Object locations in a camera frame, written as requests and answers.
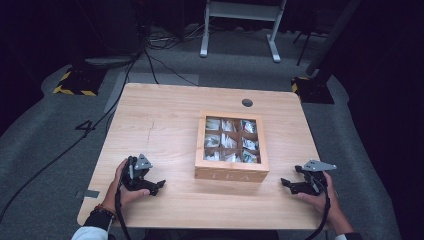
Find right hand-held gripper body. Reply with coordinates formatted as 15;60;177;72
294;159;338;196

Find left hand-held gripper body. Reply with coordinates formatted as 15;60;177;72
120;153;158;193

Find wooden compartment box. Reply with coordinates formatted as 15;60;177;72
194;110;270;184

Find person's right hand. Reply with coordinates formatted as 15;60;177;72
296;171;346;223

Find person's left hand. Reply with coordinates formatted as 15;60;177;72
101;158;151;216

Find grey tape strip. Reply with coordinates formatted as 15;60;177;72
75;188;101;200

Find group of tea packets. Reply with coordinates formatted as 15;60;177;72
204;118;260;164

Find black yellow striped stand base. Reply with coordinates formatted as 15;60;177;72
52;65;108;97
290;76;336;105

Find grey flat stand foot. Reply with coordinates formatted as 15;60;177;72
84;54;142;70

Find black tripod legs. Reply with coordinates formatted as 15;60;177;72
292;29;326;67

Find black slanted pole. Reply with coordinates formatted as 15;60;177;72
305;0;363;77

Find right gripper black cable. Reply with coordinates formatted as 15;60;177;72
303;173;332;240

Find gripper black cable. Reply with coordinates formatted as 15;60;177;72
303;173;332;240
114;159;134;240

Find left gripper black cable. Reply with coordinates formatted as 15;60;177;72
114;159;134;240

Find beaded bracelet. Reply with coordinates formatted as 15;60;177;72
92;203;118;222

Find long black floor cable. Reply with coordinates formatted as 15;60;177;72
0;49;138;224

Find thin black floor cable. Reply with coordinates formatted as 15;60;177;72
144;49;200;88

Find bundle of floor cables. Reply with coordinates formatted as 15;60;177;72
146;23;208;52

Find white metal desk frame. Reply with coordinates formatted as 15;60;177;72
199;0;288;64

